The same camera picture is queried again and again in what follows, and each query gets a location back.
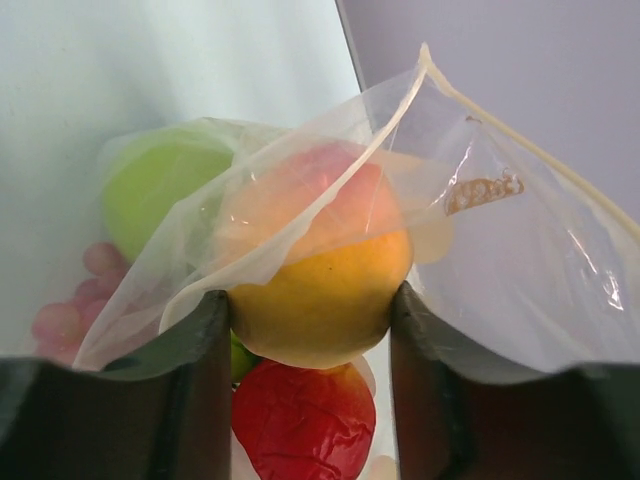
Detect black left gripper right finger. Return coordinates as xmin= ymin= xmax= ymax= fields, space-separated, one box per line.
xmin=390 ymin=283 xmax=639 ymax=479

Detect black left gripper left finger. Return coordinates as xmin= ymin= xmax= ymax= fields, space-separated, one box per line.
xmin=1 ymin=291 xmax=231 ymax=479

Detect clear polka dot zip bag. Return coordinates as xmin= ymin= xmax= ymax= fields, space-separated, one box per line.
xmin=74 ymin=47 xmax=639 ymax=383

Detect orange yellow fake fruit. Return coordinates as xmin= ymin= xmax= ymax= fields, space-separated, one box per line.
xmin=216 ymin=142 xmax=413 ymax=369

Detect red fake pepper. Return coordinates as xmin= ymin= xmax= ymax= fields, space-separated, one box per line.
xmin=231 ymin=360 xmax=376 ymax=479

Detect pink fake grapes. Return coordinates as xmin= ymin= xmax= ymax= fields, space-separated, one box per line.
xmin=31 ymin=242 xmax=157 ymax=370

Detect green fake fruit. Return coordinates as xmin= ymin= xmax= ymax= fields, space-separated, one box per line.
xmin=102 ymin=128 xmax=233 ymax=262

